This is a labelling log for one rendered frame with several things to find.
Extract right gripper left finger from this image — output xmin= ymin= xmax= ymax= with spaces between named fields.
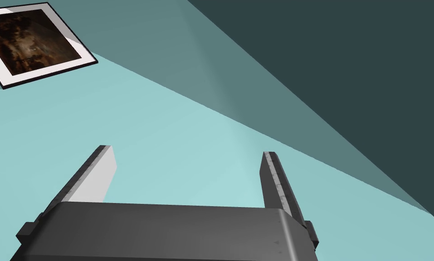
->
xmin=42 ymin=145 xmax=117 ymax=215

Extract dark framed wall picture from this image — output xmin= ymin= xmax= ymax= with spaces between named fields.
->
xmin=0 ymin=1 xmax=99 ymax=90

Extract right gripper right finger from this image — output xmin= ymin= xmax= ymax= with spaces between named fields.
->
xmin=259 ymin=151 xmax=307 ymax=228

